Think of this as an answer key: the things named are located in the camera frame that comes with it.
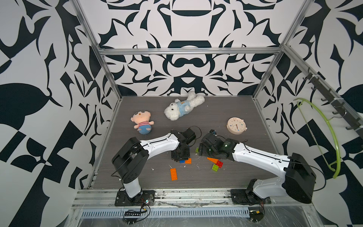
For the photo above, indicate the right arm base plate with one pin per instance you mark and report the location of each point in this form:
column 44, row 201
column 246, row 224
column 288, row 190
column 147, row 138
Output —
column 241, row 197

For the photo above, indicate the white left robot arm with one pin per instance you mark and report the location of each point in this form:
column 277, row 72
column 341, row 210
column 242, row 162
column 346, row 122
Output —
column 130, row 160

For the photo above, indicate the red 2x2 lego brick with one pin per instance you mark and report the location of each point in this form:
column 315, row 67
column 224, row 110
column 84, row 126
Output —
column 219, row 164

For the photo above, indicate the pink round toy clock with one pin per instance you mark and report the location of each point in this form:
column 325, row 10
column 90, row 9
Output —
column 236, row 126

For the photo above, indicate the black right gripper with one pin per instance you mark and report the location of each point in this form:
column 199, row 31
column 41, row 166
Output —
column 202, row 149

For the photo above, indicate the lime green 2x2 lego brick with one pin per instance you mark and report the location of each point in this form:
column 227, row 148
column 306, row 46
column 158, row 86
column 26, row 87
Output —
column 215, row 168

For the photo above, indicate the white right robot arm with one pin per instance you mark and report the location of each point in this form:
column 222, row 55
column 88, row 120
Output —
column 293, row 176

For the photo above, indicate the white slotted cable duct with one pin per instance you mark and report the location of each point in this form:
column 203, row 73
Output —
column 242, row 212

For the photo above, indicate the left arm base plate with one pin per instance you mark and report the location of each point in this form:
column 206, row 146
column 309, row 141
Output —
column 146, row 196

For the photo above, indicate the white teddy bear blue shirt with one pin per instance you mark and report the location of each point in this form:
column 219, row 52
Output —
column 178, row 108

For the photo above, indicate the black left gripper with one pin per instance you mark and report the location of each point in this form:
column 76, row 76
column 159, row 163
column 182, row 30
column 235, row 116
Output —
column 187, row 155

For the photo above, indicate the black wall hook rack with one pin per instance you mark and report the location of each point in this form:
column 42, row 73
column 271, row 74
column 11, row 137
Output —
column 342, row 108

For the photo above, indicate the plush doll striped shirt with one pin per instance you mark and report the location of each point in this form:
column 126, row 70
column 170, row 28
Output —
column 142, row 121

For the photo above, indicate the orange 2x3 lego brick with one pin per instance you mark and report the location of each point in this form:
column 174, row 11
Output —
column 189, row 161

